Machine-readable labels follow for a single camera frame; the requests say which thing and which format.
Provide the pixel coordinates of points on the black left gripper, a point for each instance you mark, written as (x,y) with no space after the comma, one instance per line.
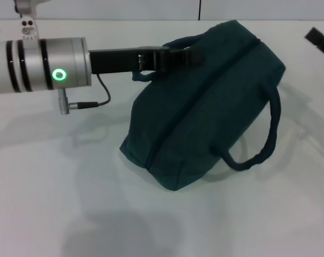
(119,60)

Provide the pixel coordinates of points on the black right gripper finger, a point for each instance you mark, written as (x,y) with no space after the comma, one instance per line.
(321,41)

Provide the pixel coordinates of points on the dark teal insulated lunch bag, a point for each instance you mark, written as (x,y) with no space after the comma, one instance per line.
(204,112)

